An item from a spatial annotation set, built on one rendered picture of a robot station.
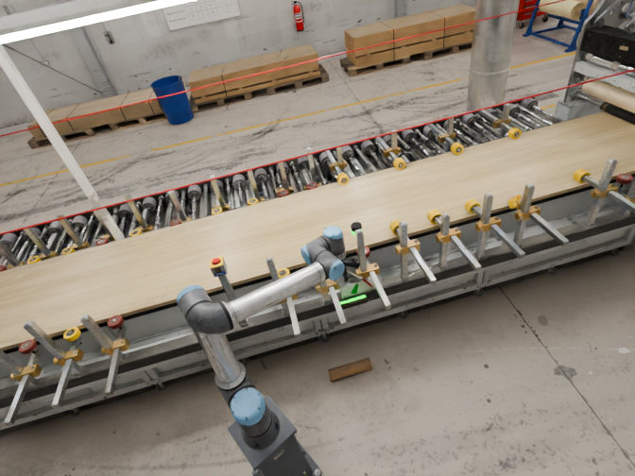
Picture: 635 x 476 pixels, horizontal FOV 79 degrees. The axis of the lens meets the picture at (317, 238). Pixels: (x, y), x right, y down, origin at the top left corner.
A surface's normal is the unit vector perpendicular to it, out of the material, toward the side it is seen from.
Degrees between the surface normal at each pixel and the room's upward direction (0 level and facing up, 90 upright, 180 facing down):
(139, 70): 90
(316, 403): 0
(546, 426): 0
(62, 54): 90
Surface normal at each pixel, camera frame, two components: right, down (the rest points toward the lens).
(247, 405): -0.11, -0.71
